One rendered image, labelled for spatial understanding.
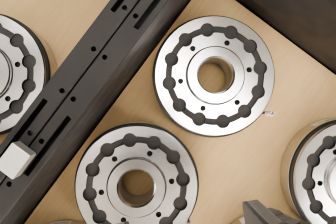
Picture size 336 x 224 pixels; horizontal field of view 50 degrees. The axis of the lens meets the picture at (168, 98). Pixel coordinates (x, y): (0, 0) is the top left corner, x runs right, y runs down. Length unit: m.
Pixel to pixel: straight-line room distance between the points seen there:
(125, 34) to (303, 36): 0.17
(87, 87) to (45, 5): 0.14
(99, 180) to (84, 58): 0.11
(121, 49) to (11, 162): 0.09
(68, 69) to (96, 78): 0.02
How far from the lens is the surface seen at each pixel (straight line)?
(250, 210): 0.17
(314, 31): 0.32
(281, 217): 0.17
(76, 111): 0.23
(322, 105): 0.36
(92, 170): 0.31
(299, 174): 0.32
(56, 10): 0.35
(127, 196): 0.32
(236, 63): 0.30
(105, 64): 0.23
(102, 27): 0.24
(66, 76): 0.24
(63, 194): 0.35
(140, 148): 0.30
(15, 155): 0.23
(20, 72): 0.32
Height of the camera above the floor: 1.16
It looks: 88 degrees down
